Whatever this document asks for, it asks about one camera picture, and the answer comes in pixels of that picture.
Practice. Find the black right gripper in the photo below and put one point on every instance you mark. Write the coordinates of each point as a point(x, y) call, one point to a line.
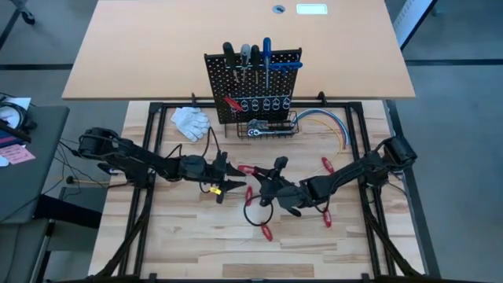
point(296, 194)

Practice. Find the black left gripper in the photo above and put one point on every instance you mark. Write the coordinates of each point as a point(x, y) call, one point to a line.
point(212, 173)

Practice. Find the silver ratchet wrench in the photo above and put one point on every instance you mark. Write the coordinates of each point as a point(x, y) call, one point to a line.
point(255, 126)

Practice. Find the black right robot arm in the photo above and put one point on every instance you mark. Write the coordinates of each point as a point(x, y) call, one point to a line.
point(353, 173)

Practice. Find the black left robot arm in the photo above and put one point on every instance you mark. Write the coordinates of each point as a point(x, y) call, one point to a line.
point(133, 157)

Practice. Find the black perforated peg board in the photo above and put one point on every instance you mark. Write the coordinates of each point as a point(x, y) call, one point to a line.
point(275, 84)

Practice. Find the white work glove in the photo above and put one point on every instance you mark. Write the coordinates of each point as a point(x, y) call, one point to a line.
point(190, 122)

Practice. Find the light wooden desk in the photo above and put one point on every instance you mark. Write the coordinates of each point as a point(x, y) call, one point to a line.
point(157, 47)

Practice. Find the grey desk grommet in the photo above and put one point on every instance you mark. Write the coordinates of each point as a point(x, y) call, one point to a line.
point(278, 8)

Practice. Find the white desk plate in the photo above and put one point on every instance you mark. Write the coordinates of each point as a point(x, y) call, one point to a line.
point(311, 8)

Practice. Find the dark grey side table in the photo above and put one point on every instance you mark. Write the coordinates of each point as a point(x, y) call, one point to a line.
point(31, 184)

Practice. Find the black headphones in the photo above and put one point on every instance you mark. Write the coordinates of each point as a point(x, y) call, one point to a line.
point(27, 125)

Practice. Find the pink paper note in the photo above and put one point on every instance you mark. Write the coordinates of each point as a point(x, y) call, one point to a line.
point(17, 154)

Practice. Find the white perforated computer case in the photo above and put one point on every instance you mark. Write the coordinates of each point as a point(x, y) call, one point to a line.
point(410, 17)

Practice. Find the white paper sheet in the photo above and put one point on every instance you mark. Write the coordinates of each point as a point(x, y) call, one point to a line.
point(17, 103)

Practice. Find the black chair base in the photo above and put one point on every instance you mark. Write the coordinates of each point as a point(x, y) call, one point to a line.
point(27, 17)

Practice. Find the black aluminium rig frame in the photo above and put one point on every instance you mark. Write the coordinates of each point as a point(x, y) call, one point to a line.
point(155, 114)

